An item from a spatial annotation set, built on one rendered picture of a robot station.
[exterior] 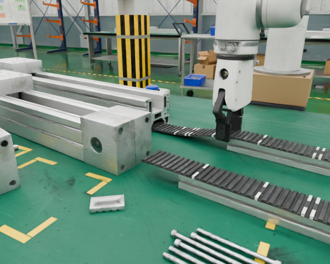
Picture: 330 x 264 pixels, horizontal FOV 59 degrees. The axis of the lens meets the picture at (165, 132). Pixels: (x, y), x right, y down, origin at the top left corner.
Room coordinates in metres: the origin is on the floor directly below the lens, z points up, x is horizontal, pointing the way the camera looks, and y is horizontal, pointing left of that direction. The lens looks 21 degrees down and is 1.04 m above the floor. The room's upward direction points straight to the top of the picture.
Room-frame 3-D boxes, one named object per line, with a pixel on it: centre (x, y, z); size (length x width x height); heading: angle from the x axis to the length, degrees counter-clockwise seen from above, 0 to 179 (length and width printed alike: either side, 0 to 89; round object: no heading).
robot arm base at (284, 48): (1.05, -0.41, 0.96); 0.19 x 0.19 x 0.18
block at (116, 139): (0.54, 0.09, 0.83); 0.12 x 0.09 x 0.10; 144
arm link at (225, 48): (0.59, -0.14, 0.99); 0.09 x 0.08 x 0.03; 144
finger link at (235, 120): (0.63, -0.16, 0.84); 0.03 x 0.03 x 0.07; 54
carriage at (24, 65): (1.09, 0.55, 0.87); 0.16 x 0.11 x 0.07; 54
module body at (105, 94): (0.94, 0.34, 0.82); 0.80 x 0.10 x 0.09; 54
